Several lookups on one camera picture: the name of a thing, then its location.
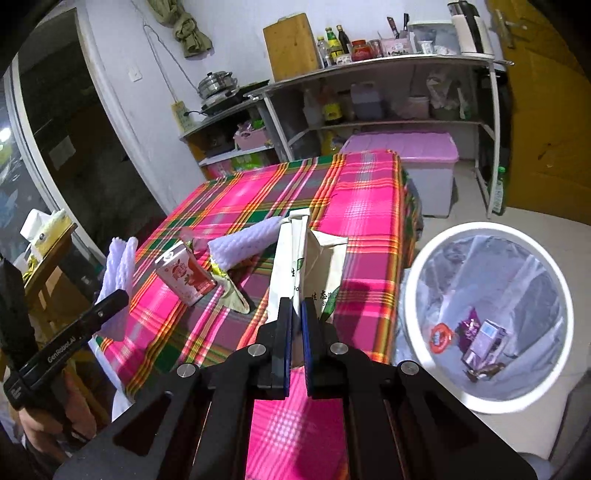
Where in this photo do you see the white trash bin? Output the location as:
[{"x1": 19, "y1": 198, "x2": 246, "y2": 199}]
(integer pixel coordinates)
[{"x1": 392, "y1": 222, "x2": 574, "y2": 415}]

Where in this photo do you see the metal kitchen shelf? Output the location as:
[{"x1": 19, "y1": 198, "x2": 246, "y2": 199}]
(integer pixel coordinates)
[{"x1": 249, "y1": 54, "x2": 505, "y2": 216}]

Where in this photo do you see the person's left hand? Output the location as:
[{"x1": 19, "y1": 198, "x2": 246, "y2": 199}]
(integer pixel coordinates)
[{"x1": 18, "y1": 371, "x2": 97, "y2": 464}]

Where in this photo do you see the red lidded jar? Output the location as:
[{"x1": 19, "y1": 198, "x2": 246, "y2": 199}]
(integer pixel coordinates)
[{"x1": 351, "y1": 40, "x2": 374, "y2": 62}]

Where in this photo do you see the wooden cutting board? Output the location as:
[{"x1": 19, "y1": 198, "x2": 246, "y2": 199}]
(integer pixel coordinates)
[{"x1": 263, "y1": 13, "x2": 322, "y2": 82}]

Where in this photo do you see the gold foil wrapper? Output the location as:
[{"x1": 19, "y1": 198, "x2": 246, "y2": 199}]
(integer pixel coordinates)
[{"x1": 211, "y1": 262, "x2": 250, "y2": 314}]

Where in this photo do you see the green floor bottle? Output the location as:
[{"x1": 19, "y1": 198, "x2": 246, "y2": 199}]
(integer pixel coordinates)
[{"x1": 492, "y1": 166, "x2": 506, "y2": 215}]

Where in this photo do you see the pink plastic basket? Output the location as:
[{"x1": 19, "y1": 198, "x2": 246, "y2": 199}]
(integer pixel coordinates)
[{"x1": 233, "y1": 127, "x2": 271, "y2": 150}]

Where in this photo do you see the hanging green cloth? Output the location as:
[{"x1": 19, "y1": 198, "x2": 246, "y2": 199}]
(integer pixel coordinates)
[{"x1": 146, "y1": 0, "x2": 213, "y2": 58}]

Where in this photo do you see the white foam net sleeve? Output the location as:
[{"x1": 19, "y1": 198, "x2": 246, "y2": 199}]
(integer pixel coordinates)
[
  {"x1": 94, "y1": 236, "x2": 139, "y2": 342},
  {"x1": 208, "y1": 216, "x2": 283, "y2": 272}
]

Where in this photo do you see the clear plastic bottle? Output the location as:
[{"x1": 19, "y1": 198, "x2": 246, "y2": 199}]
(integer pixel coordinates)
[{"x1": 317, "y1": 36, "x2": 332, "y2": 68}]

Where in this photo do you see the yellow wooden door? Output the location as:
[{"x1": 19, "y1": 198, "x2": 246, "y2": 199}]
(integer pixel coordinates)
[{"x1": 487, "y1": 1, "x2": 590, "y2": 224}]

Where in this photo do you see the pink milk carton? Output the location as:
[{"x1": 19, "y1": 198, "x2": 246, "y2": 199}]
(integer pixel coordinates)
[{"x1": 155, "y1": 241, "x2": 216, "y2": 306}]

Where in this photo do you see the red round plastic lid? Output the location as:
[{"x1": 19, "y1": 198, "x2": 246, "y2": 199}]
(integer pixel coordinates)
[{"x1": 429, "y1": 323, "x2": 455, "y2": 355}]

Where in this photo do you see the black induction cooker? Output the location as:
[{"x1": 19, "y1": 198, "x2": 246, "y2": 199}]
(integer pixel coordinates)
[{"x1": 200, "y1": 79, "x2": 270, "y2": 116}]

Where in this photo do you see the pink plaid tablecloth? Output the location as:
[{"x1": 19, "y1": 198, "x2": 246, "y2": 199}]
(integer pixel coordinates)
[{"x1": 91, "y1": 150, "x2": 418, "y2": 399}]

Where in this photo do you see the dark sauce bottle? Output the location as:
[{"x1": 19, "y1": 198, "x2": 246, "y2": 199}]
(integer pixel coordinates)
[{"x1": 337, "y1": 24, "x2": 351, "y2": 54}]

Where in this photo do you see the white electric kettle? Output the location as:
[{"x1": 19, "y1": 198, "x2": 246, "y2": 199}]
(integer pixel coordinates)
[{"x1": 448, "y1": 1, "x2": 494, "y2": 59}]

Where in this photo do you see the green glass bottle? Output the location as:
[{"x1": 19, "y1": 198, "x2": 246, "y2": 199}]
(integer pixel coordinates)
[{"x1": 325, "y1": 27, "x2": 345, "y2": 65}]

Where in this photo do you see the steel steamer pot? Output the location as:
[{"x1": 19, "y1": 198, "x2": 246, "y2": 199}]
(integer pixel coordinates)
[{"x1": 197, "y1": 71, "x2": 238, "y2": 100}]

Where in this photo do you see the power strip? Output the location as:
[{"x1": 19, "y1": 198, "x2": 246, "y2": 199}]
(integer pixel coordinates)
[{"x1": 171, "y1": 101, "x2": 195, "y2": 133}]

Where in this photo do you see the clear plastic container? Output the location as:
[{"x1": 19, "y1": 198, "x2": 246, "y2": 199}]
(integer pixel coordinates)
[{"x1": 409, "y1": 21, "x2": 461, "y2": 56}]

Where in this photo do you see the wooden side shelf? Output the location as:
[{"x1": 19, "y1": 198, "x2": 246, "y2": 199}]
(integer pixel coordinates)
[{"x1": 181, "y1": 95, "x2": 287, "y2": 180}]

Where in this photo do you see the pink lidded storage box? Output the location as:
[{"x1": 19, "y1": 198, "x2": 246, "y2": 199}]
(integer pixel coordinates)
[{"x1": 342, "y1": 131, "x2": 459, "y2": 218}]

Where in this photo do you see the white paper carton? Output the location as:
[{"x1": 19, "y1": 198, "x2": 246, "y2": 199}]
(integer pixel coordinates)
[{"x1": 266, "y1": 208, "x2": 348, "y2": 323}]

